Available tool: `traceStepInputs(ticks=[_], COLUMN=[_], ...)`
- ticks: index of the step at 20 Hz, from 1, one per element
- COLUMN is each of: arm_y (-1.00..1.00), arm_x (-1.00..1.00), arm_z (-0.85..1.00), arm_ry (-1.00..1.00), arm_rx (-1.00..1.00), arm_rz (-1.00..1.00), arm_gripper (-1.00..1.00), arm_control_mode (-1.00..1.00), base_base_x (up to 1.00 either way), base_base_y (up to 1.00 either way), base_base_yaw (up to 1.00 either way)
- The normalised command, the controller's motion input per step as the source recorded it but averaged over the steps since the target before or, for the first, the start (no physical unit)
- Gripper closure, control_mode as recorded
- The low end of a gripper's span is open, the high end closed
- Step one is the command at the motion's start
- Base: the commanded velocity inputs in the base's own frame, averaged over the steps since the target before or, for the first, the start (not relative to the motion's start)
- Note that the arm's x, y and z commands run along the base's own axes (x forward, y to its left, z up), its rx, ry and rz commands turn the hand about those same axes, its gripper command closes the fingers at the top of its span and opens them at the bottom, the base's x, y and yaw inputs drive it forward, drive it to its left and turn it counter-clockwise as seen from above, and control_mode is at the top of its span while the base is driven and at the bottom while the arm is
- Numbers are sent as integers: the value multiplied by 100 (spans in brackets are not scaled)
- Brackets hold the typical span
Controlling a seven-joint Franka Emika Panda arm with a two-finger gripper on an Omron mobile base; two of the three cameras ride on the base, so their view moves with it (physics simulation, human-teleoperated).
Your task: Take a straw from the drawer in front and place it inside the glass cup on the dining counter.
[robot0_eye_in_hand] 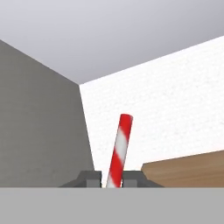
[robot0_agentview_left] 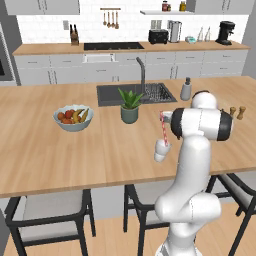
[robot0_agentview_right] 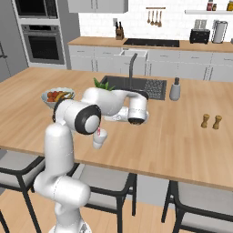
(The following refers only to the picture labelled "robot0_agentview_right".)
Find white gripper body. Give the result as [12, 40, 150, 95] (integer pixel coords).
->
[101, 106, 130, 124]

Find glass cup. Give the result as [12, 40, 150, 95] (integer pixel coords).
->
[92, 128, 108, 150]

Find open white drawer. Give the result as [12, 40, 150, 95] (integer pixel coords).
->
[117, 48, 149, 63]

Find green potted plant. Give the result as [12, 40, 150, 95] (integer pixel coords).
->
[92, 76, 116, 92]

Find dark sink basin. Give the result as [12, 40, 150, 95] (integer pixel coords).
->
[99, 75, 168, 101]

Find dark grey tap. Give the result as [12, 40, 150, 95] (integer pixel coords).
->
[128, 53, 138, 89]

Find grey soap dispenser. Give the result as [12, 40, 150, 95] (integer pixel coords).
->
[168, 76, 182, 102]

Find bowl of fruit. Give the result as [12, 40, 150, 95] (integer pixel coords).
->
[40, 87, 76, 109]

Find black framed grey stool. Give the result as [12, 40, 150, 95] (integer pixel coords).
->
[70, 163, 138, 233]
[0, 149, 46, 233]
[160, 179, 233, 233]

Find black hob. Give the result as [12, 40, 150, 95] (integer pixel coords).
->
[122, 37, 181, 48]

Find wooden knife block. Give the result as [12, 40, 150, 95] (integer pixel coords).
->
[115, 21, 126, 41]

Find grey lower cupboard run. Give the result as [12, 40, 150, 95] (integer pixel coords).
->
[67, 44, 233, 84]

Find wooden shaker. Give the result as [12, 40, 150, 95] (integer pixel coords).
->
[212, 115, 223, 131]
[200, 113, 210, 129]

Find grey upper cupboards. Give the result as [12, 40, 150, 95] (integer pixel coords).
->
[66, 0, 129, 15]

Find black toaster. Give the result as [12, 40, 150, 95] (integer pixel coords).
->
[188, 19, 211, 45]

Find grey fridge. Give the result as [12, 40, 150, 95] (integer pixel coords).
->
[0, 0, 29, 84]

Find paper towel roll holder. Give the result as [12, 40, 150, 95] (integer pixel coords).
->
[211, 19, 228, 45]

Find black microwave oven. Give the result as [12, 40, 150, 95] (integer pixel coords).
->
[14, 0, 59, 19]

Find steel wall oven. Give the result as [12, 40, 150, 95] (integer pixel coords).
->
[19, 24, 66, 66]

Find wooden utensil rail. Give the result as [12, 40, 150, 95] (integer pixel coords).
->
[145, 6, 167, 11]

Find white wall shelf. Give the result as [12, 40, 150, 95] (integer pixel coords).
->
[184, 9, 233, 15]

